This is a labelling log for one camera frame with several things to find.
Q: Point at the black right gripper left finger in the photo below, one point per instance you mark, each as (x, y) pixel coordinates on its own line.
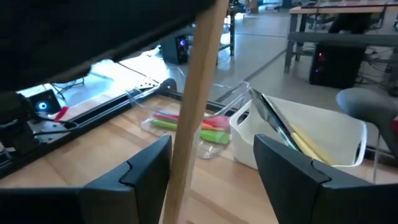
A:
(140, 186)

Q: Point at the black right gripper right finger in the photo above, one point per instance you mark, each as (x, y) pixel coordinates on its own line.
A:
(292, 186)

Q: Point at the teal silicone spatula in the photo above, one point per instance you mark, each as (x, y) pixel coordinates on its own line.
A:
(169, 113)

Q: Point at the red silicone spatula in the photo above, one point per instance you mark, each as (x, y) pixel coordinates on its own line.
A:
(217, 120)

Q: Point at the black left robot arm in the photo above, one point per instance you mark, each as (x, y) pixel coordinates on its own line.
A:
(62, 31)

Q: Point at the white plastic bin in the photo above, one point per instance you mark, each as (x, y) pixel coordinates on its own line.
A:
(329, 124)

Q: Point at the clear plastic bin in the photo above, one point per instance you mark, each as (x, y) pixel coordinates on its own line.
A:
(214, 149)
(377, 155)

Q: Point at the red strip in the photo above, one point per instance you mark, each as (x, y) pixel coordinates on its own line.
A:
(61, 113)

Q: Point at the computer tower purple lights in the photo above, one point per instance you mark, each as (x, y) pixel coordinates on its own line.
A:
(335, 65)

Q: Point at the wooden workbench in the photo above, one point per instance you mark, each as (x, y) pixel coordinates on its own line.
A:
(342, 18)

